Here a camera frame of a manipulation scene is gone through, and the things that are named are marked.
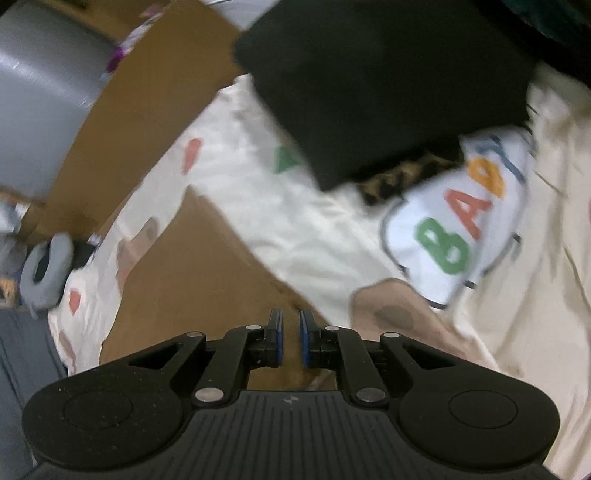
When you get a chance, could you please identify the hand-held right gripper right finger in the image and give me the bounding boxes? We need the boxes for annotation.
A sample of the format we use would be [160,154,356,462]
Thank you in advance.
[300,309,513,408]

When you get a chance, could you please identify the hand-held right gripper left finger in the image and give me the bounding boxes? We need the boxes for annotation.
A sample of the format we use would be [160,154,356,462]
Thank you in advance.
[69,309,284,408]

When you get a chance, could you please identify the brown cat print t-shirt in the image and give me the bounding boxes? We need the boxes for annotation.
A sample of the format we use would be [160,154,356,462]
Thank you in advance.
[99,187,340,393]

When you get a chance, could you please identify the white printed bedsheet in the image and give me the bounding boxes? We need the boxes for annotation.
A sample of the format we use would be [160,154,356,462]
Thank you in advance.
[46,60,591,480]

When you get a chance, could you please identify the leopard print cloth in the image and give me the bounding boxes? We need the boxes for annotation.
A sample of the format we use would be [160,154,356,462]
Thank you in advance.
[358,154,462,208]

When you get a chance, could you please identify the white cloth colourful letters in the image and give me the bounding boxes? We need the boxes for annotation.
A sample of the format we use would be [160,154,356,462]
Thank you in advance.
[379,127,536,310]

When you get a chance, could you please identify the grey neck pillow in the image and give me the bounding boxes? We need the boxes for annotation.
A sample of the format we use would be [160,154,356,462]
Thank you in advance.
[19,232,75,319]

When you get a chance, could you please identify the dark green garment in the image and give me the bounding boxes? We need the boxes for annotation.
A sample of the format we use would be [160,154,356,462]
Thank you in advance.
[0,307,70,480]

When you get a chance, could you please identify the folded black garment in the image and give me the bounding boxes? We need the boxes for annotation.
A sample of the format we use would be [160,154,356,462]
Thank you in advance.
[233,0,539,193]

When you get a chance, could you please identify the purple white plastic bag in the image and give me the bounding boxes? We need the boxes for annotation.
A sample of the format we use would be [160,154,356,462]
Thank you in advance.
[105,0,171,75]

